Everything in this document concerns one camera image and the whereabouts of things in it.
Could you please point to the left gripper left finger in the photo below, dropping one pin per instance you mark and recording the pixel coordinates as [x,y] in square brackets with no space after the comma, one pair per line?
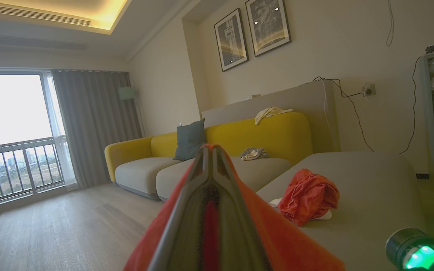
[187,233]

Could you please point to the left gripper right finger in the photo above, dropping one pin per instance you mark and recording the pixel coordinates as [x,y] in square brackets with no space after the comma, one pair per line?
[239,241]

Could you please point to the small red garment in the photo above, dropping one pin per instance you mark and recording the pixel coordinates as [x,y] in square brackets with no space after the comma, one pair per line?
[277,241]

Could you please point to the large red garment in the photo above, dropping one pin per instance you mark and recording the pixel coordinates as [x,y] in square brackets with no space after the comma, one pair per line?
[307,195]

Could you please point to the white garment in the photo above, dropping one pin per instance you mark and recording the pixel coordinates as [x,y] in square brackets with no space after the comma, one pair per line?
[324,216]

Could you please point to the grey sofa seat cushion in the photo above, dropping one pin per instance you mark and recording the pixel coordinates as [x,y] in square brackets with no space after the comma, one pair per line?
[141,175]

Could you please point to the grey sofa chaise seat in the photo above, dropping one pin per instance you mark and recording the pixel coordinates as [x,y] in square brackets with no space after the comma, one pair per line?
[371,180]

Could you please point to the grey and beige cloth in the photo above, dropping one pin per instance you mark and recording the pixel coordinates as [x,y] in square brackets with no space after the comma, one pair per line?
[254,154]

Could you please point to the teal throw pillow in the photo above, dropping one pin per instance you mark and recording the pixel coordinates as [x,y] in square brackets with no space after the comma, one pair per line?
[190,141]

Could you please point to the yellow and grey sofa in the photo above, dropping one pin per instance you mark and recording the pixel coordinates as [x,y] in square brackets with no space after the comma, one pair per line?
[269,135]

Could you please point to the grey curtain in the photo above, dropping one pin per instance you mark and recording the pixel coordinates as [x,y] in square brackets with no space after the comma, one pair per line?
[92,124]

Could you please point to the small white box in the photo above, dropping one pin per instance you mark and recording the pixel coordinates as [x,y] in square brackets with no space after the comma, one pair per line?
[254,96]

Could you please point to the white sheer curtain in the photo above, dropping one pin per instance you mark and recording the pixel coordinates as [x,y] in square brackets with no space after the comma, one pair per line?
[60,150]

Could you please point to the floor lamp pale shade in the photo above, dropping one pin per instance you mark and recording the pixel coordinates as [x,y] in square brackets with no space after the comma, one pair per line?
[126,93]

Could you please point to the grey low partition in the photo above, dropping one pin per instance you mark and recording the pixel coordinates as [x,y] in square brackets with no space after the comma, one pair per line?
[315,101]

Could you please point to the dark cylinder with green light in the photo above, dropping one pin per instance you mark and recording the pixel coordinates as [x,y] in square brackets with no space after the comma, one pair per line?
[401,248]

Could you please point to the balcony railing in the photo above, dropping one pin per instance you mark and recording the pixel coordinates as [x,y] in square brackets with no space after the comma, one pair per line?
[21,145]

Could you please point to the black baseboard socket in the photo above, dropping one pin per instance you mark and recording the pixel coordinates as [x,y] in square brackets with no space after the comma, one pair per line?
[422,176]

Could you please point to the black framed picture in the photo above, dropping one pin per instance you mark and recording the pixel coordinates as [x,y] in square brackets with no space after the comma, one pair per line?
[231,39]
[268,26]

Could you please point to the ceiling air vent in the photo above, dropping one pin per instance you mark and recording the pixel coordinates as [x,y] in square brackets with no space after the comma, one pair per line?
[32,14]

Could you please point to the wall socket with plug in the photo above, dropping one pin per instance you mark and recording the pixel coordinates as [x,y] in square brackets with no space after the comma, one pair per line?
[369,90]

